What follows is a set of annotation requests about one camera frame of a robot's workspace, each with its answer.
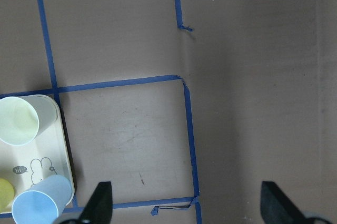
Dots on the white plastic cup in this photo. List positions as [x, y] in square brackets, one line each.
[25, 118]

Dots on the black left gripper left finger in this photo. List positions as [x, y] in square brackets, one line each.
[99, 208]

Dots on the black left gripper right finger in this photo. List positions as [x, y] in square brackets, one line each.
[276, 207]

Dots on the yellow plastic cup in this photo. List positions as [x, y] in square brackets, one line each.
[7, 193]

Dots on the cream bunny tray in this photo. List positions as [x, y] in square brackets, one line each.
[26, 165]

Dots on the light blue plastic cup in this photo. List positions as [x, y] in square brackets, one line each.
[43, 202]

